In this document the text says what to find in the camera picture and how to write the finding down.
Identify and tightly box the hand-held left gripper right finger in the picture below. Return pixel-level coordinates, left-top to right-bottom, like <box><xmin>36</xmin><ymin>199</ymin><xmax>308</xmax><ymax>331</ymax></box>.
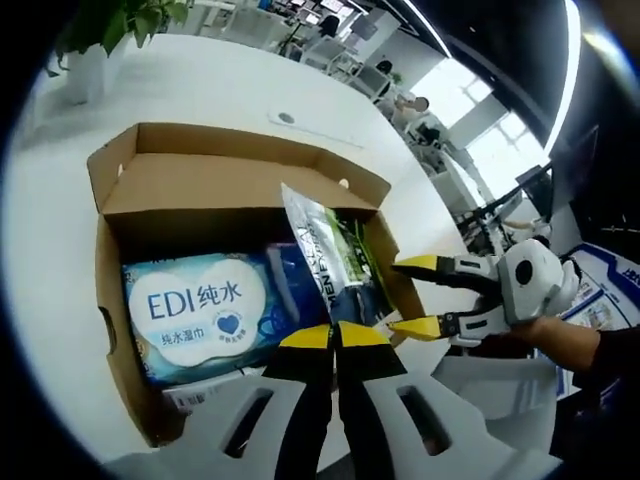
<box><xmin>333</xmin><ymin>319</ymin><xmax>566</xmax><ymax>480</ymax></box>

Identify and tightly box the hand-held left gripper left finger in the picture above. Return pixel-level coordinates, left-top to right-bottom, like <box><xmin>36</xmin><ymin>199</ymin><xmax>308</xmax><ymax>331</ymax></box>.
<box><xmin>94</xmin><ymin>323</ymin><xmax>335</xmax><ymax>480</ymax></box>

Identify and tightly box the blue white wet wipes pack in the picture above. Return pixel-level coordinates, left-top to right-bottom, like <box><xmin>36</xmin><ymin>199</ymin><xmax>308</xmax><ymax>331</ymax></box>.
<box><xmin>121</xmin><ymin>252</ymin><xmax>301</xmax><ymax>389</ymax></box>

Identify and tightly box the grey green foil pouch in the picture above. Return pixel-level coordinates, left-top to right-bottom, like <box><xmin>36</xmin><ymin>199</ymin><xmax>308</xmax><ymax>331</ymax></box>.
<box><xmin>279</xmin><ymin>182</ymin><xmax>396</xmax><ymax>326</ymax></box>

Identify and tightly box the blue patterned soft pack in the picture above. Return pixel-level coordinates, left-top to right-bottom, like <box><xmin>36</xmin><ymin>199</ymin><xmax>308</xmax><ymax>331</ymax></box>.
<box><xmin>263</xmin><ymin>242</ymin><xmax>321</xmax><ymax>331</ymax></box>

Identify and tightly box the brown cardboard shoe box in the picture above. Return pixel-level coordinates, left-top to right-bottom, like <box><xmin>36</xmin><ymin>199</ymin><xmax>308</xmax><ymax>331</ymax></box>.
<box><xmin>85</xmin><ymin>122</ymin><xmax>431</xmax><ymax>449</ymax></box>

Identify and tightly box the blue white poster board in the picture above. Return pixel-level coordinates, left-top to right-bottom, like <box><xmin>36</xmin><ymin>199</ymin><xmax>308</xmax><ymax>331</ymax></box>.
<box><xmin>554</xmin><ymin>242</ymin><xmax>640</xmax><ymax>401</ymax></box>

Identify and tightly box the group of white office chairs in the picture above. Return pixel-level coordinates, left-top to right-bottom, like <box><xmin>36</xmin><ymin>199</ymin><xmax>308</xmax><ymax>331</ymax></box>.
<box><xmin>279</xmin><ymin>29</ymin><xmax>401</xmax><ymax>101</ymax></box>

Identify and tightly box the green plant in white pot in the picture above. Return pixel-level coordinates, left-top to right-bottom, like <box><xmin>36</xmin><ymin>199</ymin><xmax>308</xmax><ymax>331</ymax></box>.
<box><xmin>44</xmin><ymin>0</ymin><xmax>194</xmax><ymax>106</ymax></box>

